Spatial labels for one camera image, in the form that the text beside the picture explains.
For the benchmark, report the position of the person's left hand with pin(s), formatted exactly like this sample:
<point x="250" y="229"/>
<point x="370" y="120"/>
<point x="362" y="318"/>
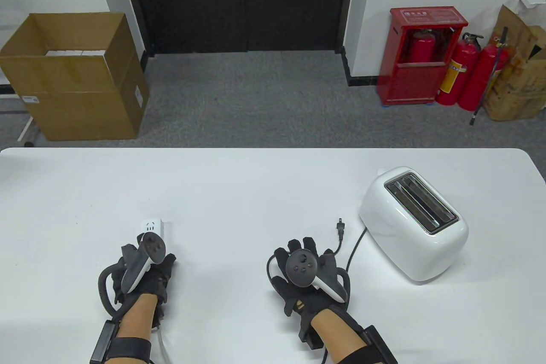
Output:
<point x="160" y="281"/>

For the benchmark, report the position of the person's right hand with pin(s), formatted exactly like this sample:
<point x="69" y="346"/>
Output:
<point x="318" y="298"/>

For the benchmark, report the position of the person's left thumb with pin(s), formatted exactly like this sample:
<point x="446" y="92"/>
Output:
<point x="170" y="262"/>

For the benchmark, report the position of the person's right little finger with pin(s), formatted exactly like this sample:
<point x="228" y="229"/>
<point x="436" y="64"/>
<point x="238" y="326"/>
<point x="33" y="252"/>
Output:
<point x="329" y="258"/>

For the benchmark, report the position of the person's right middle finger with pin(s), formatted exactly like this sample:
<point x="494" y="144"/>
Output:
<point x="294" y="246"/>

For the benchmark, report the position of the person's right forearm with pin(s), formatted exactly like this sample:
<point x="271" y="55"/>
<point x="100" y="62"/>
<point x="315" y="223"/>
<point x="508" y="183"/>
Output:
<point x="337" y="330"/>

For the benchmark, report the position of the person's left forearm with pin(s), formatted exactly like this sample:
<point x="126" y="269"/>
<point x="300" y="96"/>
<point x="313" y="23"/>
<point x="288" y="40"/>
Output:
<point x="136" y="321"/>

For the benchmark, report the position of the white grey controller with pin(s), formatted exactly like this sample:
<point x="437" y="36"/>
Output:
<point x="307" y="272"/>
<point x="140" y="259"/>

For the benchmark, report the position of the white toaster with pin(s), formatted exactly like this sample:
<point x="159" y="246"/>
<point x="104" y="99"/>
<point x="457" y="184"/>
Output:
<point x="409" y="227"/>

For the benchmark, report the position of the large cardboard box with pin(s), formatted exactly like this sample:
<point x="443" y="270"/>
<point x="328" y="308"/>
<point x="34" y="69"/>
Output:
<point x="76" y="95"/>

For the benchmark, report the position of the red fire extinguisher cabinet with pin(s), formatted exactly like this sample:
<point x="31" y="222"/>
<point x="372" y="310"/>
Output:
<point x="409" y="82"/>

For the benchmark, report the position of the red fire extinguisher yellow label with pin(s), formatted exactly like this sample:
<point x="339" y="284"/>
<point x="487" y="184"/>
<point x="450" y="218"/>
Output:
<point x="454" y="74"/>

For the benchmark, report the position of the white packing in box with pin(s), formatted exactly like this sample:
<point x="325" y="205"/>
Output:
<point x="74" y="53"/>

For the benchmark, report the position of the black double door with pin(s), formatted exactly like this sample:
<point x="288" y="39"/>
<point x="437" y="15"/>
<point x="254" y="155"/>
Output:
<point x="239" y="1"/>

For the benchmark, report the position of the brown paper bags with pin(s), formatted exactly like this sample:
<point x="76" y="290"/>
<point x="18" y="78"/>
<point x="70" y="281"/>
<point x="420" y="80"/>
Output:
<point x="522" y="82"/>

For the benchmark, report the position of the white metal stand frame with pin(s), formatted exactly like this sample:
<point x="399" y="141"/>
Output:
<point x="25" y="123"/>

